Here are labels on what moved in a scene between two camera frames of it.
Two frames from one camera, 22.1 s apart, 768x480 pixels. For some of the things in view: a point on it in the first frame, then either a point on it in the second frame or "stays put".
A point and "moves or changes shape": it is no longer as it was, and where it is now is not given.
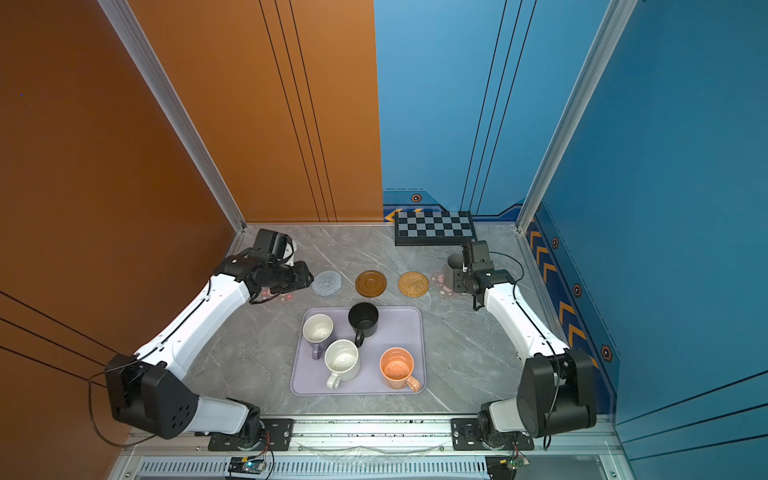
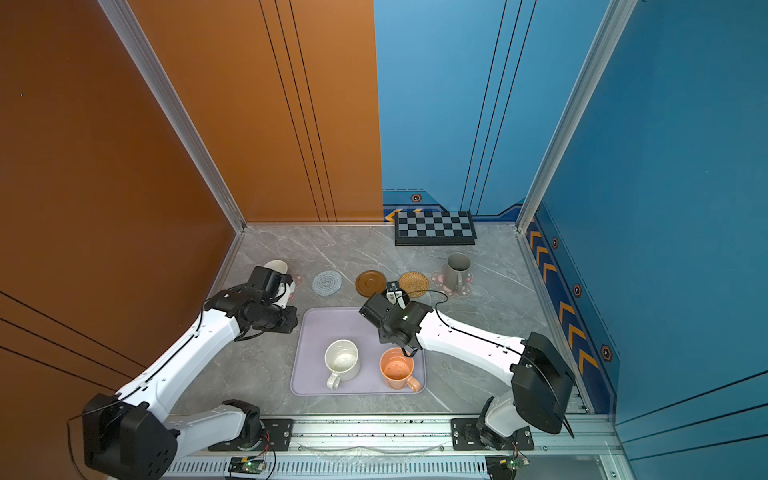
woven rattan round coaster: x=413 y=284 stays put
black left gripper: x=303 y=280 to x=291 y=321
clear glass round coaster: x=326 y=283 stays put
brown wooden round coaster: x=370 y=284 stays put
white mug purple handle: x=317 y=329 moves or changes shape
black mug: x=363 y=318 to x=398 y=297
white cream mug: x=341 y=358 stays put
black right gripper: x=458 y=284 to x=384 y=336
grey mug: x=454 y=261 stays put
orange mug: x=396 y=366 stays put
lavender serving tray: x=398 y=327 stays put
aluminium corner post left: x=124 y=15 stays put
